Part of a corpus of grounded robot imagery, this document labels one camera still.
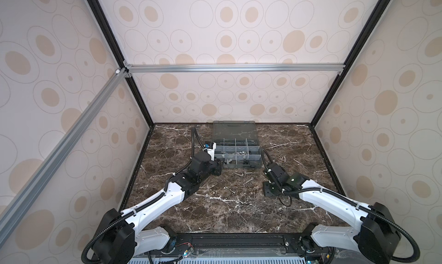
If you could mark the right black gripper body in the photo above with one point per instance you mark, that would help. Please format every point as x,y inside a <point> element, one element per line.
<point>270,188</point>

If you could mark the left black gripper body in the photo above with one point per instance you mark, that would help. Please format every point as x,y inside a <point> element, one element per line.
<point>215,167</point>

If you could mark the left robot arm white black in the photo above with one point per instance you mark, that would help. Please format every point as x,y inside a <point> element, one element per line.
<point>176,189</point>

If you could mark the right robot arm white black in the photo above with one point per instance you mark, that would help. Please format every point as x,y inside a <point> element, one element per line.
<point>370,230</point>

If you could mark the clear plastic organizer box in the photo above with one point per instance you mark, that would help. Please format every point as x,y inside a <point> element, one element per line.
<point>237,144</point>

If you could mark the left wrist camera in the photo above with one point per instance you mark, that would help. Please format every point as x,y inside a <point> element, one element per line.
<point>210,148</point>

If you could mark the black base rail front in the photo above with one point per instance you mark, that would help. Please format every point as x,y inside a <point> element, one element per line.
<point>238,245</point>

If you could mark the horizontal aluminium rail back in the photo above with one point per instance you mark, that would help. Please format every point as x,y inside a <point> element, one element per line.
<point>232,68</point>

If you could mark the diagonal aluminium rail left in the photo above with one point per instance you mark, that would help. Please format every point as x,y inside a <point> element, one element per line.
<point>36,184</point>

